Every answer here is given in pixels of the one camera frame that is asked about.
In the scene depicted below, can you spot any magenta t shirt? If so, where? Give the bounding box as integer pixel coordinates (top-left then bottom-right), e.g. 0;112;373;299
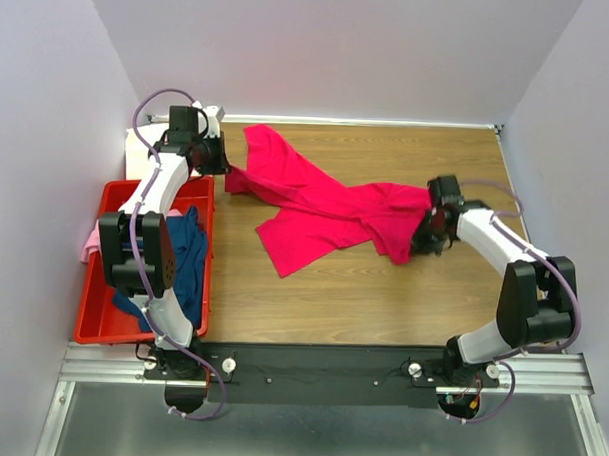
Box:
225;124;430;277

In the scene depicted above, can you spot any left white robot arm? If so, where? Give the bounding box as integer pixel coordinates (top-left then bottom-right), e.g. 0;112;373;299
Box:
98;101;231;379

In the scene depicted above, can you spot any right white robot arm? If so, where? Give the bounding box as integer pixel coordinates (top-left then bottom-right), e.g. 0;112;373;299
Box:
410;175;582;385

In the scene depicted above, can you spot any folded white t shirt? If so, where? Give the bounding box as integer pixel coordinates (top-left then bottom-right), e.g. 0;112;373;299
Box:
124;123;168;180

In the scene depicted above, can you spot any navy blue t shirt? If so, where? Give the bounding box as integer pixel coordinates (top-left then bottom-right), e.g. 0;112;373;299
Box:
110;201;210;336

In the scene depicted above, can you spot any light pink t shirt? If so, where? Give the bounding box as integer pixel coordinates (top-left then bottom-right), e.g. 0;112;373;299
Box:
80;209;183;263

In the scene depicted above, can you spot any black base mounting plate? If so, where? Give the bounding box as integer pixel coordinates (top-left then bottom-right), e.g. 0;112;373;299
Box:
143;341;499;419

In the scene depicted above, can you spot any red plastic bin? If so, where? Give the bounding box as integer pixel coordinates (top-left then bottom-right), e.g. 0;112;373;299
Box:
73;177;215;344

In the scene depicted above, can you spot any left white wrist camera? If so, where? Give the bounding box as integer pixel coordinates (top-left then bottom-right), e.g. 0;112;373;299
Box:
192;101;225;138

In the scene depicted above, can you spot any aluminium frame rail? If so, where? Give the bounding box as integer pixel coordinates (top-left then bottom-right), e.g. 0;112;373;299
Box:
36;344;609;456

